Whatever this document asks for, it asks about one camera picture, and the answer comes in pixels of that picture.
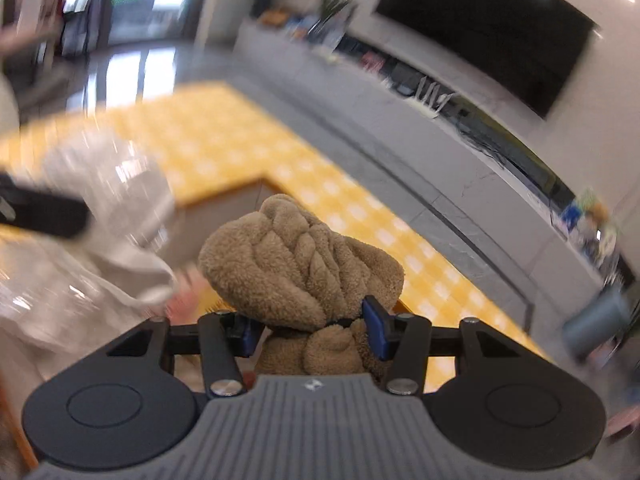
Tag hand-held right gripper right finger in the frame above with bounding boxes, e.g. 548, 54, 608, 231
361, 295, 523, 396

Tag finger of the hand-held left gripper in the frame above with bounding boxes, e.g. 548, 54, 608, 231
0, 170, 92, 241

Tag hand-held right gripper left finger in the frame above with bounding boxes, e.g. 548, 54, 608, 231
102, 311, 265, 400

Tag white cellophane-wrapped gift bag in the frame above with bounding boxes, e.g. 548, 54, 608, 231
0, 130, 182, 361

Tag brown twisted towel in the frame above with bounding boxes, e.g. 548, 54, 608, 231
197, 193, 407, 377

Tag white marble television cabinet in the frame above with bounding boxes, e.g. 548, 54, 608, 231
232, 17, 640, 292

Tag yellow checked tablecloth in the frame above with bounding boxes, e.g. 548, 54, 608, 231
0, 80, 556, 397

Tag grey-blue trash can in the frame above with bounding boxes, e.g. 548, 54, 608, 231
562, 287, 634, 362

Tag white wifi router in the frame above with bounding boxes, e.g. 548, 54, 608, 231
412, 77, 457, 119

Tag teddy bear in white wrap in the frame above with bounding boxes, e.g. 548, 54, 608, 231
585, 204, 620, 252

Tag snack packets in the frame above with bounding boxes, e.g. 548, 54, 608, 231
260, 7, 322, 42

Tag black flat television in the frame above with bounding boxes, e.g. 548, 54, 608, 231
375, 0, 601, 121

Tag green plant in glass vase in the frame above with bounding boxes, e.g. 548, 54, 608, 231
320, 0, 372, 37

